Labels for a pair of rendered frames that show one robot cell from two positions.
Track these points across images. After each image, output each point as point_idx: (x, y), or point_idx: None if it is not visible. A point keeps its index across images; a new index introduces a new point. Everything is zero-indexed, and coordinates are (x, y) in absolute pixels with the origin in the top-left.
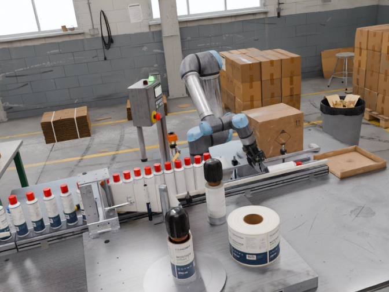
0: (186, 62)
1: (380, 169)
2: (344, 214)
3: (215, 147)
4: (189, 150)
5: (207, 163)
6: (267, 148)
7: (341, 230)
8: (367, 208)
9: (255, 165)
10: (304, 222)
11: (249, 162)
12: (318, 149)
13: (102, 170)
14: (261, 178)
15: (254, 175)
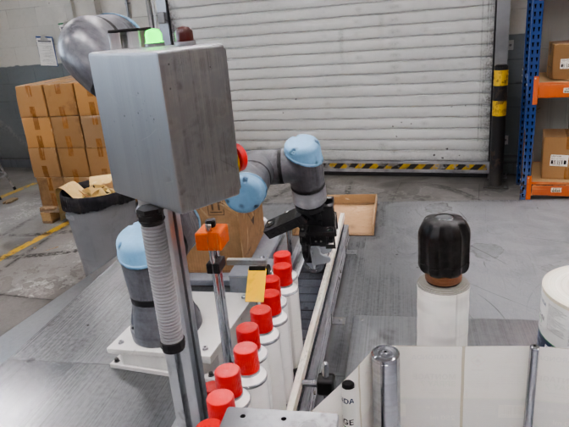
0: (95, 32)
1: (378, 208)
2: (483, 263)
3: (79, 298)
4: (146, 294)
5: (453, 224)
6: (245, 235)
7: (530, 279)
8: (477, 245)
9: (335, 247)
10: (483, 297)
11: (309, 251)
12: None
13: (234, 424)
14: (329, 276)
15: (299, 284)
